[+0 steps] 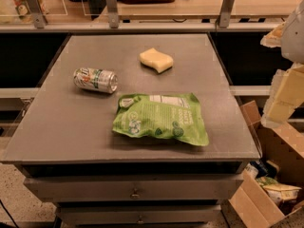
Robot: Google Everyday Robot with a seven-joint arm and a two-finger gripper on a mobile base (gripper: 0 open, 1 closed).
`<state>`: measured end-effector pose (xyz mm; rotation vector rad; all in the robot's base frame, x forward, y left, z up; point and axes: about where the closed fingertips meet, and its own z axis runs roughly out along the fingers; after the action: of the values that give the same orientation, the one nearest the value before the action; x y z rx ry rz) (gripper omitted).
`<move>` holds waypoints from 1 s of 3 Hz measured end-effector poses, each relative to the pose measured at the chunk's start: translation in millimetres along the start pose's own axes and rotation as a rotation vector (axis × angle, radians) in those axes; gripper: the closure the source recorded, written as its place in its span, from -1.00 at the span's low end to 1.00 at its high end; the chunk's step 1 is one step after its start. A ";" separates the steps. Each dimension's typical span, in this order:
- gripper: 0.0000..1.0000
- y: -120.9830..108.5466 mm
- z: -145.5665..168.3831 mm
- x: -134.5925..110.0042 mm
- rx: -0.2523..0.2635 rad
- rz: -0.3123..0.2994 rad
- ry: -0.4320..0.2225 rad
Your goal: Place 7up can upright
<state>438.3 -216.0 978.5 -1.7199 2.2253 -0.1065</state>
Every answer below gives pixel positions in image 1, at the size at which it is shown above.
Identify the left metal bracket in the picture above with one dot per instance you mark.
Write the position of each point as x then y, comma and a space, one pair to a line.
37, 15

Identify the green snack bag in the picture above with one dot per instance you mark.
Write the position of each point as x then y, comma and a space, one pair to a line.
162, 117

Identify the yellow sponge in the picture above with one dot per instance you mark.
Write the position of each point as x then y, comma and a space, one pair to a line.
157, 60

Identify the drawer knob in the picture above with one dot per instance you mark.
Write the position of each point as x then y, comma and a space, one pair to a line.
140, 220
135, 194

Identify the cardboard box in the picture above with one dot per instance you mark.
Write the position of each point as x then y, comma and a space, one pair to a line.
284, 147

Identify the lower drawer knob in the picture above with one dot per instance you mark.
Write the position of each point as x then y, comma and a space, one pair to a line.
140, 220

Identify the metal bracket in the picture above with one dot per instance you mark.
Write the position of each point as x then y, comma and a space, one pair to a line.
37, 15
112, 13
225, 13

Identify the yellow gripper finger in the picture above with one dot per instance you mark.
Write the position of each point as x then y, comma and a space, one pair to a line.
273, 38
286, 95

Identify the middle metal bracket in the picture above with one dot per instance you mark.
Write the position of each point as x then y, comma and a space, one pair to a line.
112, 13

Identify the yellow package in box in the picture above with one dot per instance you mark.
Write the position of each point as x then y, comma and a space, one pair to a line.
278, 192

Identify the grey drawer cabinet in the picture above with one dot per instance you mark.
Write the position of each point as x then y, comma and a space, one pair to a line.
70, 156

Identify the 7up soda can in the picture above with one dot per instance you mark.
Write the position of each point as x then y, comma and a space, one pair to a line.
95, 79

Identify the upper drawer knob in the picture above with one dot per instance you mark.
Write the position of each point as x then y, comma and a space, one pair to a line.
135, 194

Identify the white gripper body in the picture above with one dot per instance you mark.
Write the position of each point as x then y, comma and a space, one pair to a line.
294, 37

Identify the right metal bracket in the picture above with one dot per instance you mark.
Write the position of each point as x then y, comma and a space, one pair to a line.
225, 13

